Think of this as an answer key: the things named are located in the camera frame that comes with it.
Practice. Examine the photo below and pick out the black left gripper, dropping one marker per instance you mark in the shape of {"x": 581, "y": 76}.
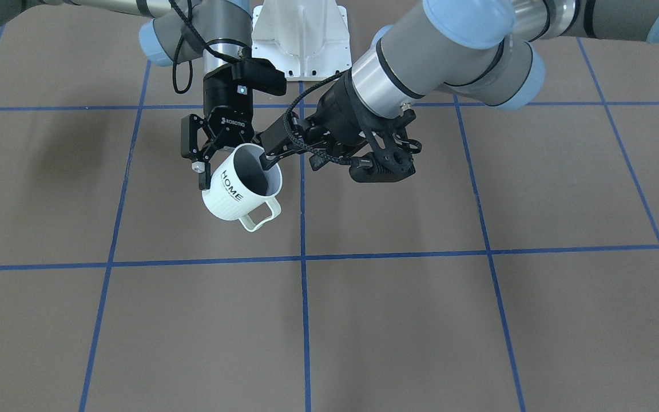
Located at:
{"x": 334, "y": 113}

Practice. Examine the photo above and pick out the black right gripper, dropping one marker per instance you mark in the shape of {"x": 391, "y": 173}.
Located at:
{"x": 222, "y": 102}

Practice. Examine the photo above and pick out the white HOME mug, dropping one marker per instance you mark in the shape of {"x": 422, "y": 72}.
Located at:
{"x": 240, "y": 185}

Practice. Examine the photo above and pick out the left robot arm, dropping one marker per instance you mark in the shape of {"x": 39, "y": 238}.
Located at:
{"x": 481, "y": 50}

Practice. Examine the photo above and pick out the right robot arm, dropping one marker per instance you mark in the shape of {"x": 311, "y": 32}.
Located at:
{"x": 177, "y": 32}

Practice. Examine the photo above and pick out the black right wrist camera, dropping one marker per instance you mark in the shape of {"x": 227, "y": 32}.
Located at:
{"x": 259, "y": 74}

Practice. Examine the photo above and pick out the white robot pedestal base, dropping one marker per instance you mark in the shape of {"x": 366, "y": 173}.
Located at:
{"x": 306, "y": 40}

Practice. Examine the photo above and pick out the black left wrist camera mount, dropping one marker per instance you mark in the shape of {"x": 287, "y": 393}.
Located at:
{"x": 390, "y": 159}

